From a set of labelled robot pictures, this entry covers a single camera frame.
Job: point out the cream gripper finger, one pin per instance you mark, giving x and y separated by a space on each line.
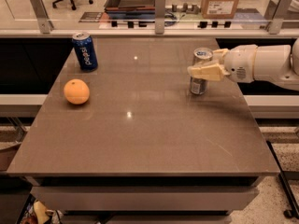
213 72
219 54

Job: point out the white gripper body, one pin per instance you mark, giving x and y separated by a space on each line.
240 62

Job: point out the silver redbull can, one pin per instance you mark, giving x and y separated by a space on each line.
198 82

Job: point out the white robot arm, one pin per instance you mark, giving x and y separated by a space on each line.
277 64

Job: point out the blue pepsi can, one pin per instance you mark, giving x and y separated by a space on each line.
83 46

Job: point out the cardboard box with label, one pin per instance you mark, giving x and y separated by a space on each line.
218 9

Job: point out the orange fruit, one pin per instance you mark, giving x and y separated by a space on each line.
76 92

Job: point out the right metal glass post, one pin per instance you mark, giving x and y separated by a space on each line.
275 14

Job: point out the metal glass post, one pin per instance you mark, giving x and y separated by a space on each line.
275 14
159 16
43 20

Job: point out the middle metal glass post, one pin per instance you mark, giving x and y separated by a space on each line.
159 16

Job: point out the left metal glass post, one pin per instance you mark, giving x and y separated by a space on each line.
43 20

